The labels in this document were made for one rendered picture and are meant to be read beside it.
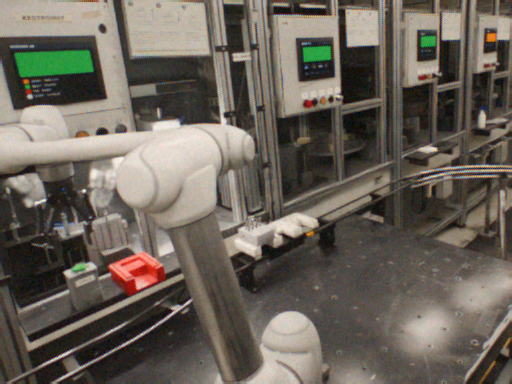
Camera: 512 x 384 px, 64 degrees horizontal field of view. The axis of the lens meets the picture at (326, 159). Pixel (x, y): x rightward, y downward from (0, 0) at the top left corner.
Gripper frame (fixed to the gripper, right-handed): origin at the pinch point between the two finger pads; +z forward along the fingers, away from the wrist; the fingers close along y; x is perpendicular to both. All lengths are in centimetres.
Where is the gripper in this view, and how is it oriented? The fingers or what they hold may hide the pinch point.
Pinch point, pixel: (72, 241)
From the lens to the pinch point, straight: 147.2
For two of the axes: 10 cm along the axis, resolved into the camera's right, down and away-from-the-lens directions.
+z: 0.5, 9.6, 2.7
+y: -6.8, 2.3, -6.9
